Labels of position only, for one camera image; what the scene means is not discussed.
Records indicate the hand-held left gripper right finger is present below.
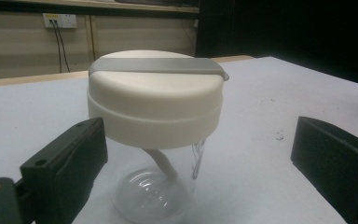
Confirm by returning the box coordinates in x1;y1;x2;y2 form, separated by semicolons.
290;116;358;224

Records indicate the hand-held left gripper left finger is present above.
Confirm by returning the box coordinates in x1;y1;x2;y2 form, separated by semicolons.
20;117;109;224

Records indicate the clear cup with white lid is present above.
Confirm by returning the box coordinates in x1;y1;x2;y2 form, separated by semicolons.
87;49;230;224

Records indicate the black curtain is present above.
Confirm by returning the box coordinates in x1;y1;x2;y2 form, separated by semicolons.
195;0;358;89

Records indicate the black power cable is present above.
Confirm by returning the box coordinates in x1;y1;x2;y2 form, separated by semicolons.
51;20;63;74
55;20;72;73

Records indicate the white wall socket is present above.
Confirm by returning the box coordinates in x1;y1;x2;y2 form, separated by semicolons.
42;12;78;30

